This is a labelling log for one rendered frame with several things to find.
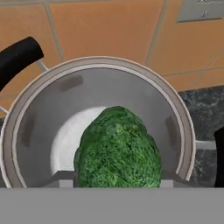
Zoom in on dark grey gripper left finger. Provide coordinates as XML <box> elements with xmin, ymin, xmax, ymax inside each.
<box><xmin>43</xmin><ymin>170</ymin><xmax>77</xmax><ymax>189</ymax></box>

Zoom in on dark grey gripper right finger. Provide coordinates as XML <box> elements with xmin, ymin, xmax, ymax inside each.
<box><xmin>159</xmin><ymin>170</ymin><xmax>187</xmax><ymax>189</ymax></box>

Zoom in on green broccoli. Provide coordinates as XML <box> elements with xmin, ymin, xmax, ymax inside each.
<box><xmin>73</xmin><ymin>105</ymin><xmax>164</xmax><ymax>189</ymax></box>

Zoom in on grey pot with black handles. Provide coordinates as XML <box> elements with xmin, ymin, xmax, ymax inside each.
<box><xmin>0</xmin><ymin>36</ymin><xmax>224</xmax><ymax>189</ymax></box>

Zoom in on grey wall socket plate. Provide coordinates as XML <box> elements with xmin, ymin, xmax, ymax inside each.
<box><xmin>176</xmin><ymin>0</ymin><xmax>224</xmax><ymax>24</ymax></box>

